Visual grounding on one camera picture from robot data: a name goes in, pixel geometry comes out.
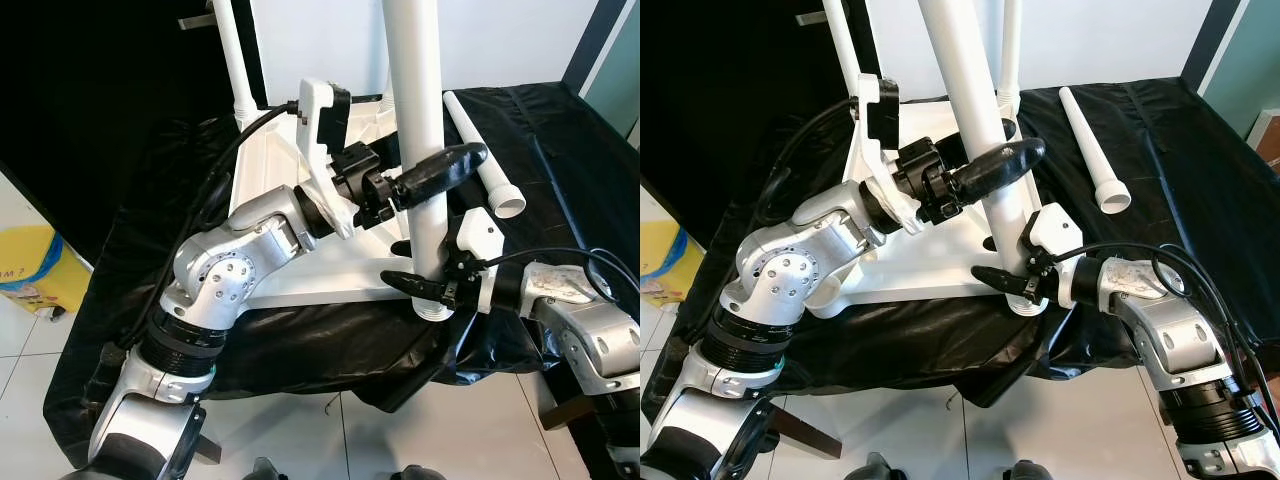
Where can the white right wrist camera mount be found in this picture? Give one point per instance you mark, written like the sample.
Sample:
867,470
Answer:
1055,228
480,235

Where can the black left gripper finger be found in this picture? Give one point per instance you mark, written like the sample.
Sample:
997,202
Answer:
1000,168
1010,128
440,172

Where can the grey left robot foot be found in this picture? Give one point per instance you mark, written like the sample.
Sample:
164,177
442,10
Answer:
262,470
875,468

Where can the grey right robot foot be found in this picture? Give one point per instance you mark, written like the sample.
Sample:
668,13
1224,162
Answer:
415,473
1022,471

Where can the brown board white frame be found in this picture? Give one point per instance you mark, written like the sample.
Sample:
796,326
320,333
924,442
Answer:
1270,140

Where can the grey robot foot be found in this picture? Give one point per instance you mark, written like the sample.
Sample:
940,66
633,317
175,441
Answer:
1022,471
415,473
875,468
262,470

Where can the yellow cardboard box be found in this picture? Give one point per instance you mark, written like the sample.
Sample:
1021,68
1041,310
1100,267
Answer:
660,255
30,260

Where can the brown wooden table leg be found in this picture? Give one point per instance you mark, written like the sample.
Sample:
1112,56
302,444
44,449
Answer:
805,432
565,412
207,450

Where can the white plastic table leg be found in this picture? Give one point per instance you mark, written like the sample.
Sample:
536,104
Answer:
1090,150
420,100
233,60
1011,50
485,160
845,50
965,80

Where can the white plastic table top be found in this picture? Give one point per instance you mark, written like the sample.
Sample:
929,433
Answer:
330,270
930,265

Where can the black door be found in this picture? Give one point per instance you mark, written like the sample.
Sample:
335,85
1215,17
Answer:
90,90
730,80

